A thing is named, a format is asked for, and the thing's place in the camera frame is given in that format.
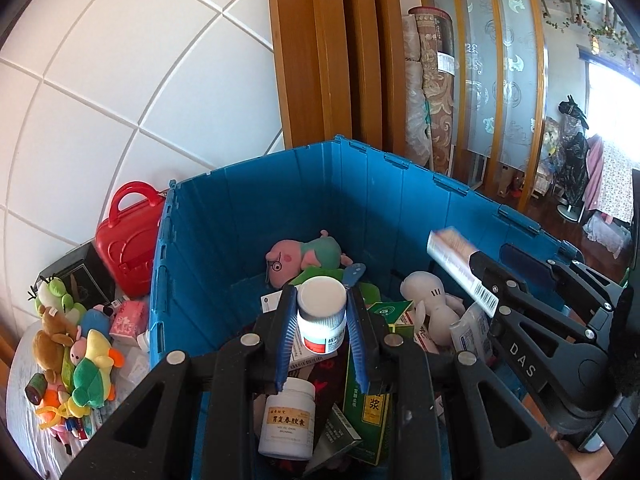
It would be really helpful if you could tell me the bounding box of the green and white medicine box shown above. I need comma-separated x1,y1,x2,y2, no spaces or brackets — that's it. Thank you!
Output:
367,300,416,341

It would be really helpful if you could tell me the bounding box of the white bottle with red label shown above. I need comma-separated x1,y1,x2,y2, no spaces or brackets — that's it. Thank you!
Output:
296,276,347,357

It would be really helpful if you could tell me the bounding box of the white plush doll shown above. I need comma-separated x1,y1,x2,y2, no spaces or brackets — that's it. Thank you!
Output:
400,271,466,346

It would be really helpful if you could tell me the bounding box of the brown bear plush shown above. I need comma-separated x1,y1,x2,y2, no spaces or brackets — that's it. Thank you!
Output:
32,306,81,386

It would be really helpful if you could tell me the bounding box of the frosted glass door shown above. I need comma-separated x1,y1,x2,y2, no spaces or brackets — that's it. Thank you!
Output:
430,0,551,211

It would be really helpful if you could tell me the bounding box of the blue plush toy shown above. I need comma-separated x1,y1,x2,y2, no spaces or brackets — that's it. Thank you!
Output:
80,305,113,341

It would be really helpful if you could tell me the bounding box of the wooden door frame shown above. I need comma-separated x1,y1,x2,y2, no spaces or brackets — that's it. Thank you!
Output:
266,0,436,171

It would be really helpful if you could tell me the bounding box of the grey medicine box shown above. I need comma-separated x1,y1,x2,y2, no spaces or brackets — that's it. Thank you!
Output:
302,405,363,478

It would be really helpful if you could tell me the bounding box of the orange pig plush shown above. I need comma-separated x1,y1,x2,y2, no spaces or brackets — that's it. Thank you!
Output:
37,382,76,426

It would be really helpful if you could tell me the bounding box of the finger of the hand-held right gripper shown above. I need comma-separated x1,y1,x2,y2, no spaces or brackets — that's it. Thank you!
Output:
468,251,608,356
500,242,613,311

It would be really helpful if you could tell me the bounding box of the white tube packet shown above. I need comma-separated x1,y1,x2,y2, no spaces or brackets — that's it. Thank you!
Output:
448,302,493,361

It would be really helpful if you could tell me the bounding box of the green pod plush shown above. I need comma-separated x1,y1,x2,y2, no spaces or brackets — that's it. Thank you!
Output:
60,347,76,391

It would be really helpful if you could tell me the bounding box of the small pink pig plush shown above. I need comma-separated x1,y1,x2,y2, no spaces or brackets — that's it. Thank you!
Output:
69,327,90,366

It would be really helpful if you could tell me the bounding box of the pink pig plush with glasses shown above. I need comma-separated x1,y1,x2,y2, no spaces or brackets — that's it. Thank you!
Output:
264,230,353,288

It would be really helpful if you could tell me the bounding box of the green and yellow medicine box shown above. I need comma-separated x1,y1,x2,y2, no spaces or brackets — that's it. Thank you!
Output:
344,345,396,466

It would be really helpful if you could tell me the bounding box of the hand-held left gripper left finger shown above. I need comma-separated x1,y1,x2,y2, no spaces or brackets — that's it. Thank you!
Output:
60,285,301,480

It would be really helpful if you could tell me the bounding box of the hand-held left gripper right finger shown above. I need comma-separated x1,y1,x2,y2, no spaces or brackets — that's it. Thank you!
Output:
345,285,566,480

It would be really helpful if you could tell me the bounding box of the white medicine box with barcode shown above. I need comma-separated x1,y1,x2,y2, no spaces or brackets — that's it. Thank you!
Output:
426,227,501,318

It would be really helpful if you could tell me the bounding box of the red and white medicine box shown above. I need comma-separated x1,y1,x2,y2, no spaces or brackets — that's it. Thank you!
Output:
414,332,453,356

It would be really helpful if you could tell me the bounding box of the patterned rolled carpet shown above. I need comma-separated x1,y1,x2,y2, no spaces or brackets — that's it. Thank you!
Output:
420,6,457,171

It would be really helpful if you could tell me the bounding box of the pink tissue box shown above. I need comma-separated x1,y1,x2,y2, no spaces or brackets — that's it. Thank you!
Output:
109,300,150,346

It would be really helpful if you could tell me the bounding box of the blue plastic crate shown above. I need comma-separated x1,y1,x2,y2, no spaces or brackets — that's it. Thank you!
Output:
148,135,586,480

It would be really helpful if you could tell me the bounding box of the wall vine decoration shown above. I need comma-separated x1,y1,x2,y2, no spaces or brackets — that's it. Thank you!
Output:
532,0,640,56

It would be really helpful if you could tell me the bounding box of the window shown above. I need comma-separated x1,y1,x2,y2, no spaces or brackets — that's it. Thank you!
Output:
575,45,640,146

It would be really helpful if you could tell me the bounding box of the floral cloth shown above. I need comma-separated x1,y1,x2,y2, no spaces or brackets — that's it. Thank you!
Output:
590,135,636,226

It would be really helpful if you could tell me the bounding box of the plastic-wrapped rolled carpet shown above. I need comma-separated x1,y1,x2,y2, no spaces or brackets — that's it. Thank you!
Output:
402,12,426,166

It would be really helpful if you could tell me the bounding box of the large white medicine bottle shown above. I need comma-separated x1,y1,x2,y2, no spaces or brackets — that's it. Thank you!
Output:
258,377,317,461

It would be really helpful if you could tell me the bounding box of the green frog plush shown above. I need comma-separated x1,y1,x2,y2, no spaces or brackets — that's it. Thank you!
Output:
31,277,88,326

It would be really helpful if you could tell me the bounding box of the brown glass bottle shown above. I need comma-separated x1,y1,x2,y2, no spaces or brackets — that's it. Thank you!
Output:
26,372,48,403

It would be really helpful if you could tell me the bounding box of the red hard-shell suitcase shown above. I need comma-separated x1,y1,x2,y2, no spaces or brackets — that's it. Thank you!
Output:
95,181,166,298

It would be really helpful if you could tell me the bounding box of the yellow and green duck plush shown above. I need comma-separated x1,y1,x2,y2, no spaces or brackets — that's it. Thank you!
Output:
70,329,125,408

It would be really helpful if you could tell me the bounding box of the dark hanging garment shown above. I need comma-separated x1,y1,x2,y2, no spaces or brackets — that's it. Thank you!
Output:
557,95,592,211

